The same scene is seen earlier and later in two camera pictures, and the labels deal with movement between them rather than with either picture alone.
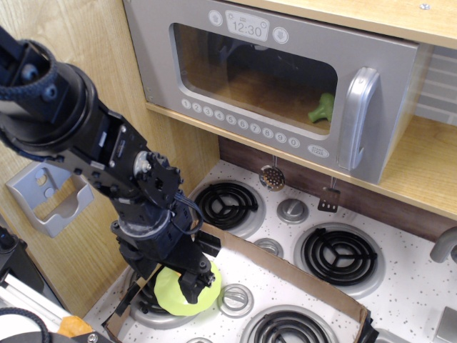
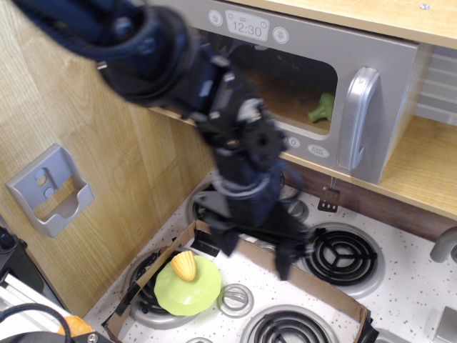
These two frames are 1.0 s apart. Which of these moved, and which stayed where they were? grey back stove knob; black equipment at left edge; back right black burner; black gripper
Moved: black gripper
Stayed: black equipment at left edge; back right black burner; grey back stove knob
